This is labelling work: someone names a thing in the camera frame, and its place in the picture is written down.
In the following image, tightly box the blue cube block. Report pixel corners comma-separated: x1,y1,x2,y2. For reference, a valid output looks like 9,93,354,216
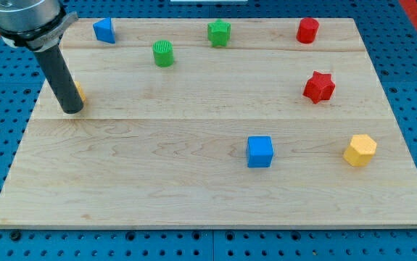
246,136,274,168

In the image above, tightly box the green star block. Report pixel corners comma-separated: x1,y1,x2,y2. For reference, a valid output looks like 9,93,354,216
207,19,231,47

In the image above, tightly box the red star block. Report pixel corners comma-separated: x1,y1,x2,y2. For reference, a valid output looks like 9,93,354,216
302,71,335,104

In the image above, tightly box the wooden board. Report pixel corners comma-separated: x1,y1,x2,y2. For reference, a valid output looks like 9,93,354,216
0,18,417,230

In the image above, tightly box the green cylinder block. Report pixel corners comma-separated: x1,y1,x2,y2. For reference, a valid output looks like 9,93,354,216
152,40,174,67

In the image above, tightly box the yellow block behind rod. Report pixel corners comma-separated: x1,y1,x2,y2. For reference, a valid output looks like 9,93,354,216
74,80,86,102

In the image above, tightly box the red cylinder block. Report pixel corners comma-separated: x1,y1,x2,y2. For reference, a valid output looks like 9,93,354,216
296,17,320,44

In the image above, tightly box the blue triangular prism block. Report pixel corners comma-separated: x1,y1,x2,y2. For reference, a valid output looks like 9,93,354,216
93,17,115,44

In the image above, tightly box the yellow hexagon block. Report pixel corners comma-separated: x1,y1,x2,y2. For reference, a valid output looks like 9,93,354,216
343,134,377,167

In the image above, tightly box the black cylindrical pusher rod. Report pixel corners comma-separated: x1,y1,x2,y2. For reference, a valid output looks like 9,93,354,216
34,45,83,114

